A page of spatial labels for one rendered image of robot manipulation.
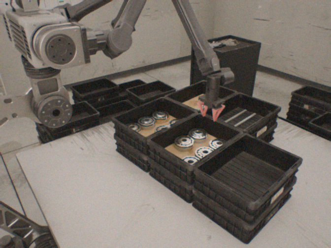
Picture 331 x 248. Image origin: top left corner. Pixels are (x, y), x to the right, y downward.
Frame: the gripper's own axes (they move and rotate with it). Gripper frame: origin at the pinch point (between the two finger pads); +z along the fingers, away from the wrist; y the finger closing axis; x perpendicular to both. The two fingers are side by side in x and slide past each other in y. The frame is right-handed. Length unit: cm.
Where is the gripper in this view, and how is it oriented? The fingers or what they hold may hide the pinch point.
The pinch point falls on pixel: (209, 116)
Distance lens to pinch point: 130.3
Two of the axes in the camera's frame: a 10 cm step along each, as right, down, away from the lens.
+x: -7.2, 3.2, -6.1
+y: -6.9, -3.7, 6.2
